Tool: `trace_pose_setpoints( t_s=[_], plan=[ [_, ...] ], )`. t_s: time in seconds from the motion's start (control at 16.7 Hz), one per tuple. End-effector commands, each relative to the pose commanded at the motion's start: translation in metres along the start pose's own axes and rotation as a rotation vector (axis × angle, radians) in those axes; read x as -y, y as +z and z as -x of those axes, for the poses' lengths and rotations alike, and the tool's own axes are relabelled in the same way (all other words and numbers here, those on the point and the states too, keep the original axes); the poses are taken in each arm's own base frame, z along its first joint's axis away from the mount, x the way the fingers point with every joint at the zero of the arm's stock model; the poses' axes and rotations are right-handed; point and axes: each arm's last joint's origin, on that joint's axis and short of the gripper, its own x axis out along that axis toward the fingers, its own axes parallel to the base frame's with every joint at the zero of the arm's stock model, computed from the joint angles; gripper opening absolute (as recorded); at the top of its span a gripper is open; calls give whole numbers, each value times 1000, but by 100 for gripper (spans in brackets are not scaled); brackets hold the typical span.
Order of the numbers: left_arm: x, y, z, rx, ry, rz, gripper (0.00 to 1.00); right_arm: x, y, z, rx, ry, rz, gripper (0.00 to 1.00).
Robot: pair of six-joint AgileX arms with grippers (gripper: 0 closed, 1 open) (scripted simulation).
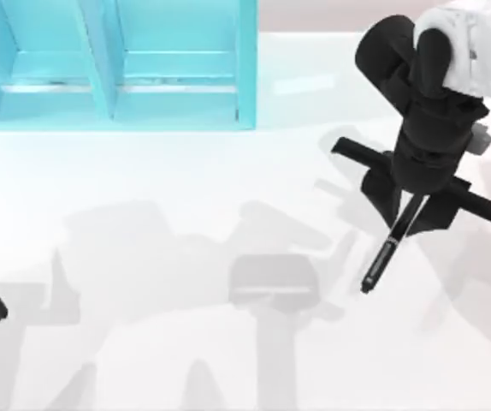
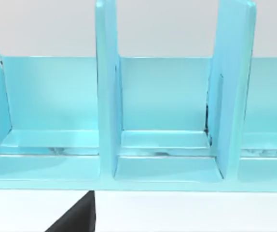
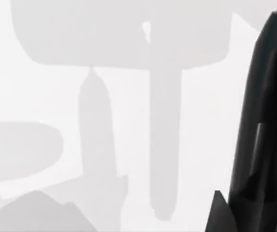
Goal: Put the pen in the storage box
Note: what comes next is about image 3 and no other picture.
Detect black bottle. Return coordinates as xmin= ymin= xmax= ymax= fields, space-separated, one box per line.
xmin=227 ymin=0 xmax=277 ymax=232

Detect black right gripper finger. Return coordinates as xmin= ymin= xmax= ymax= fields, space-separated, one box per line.
xmin=204 ymin=190 xmax=238 ymax=232

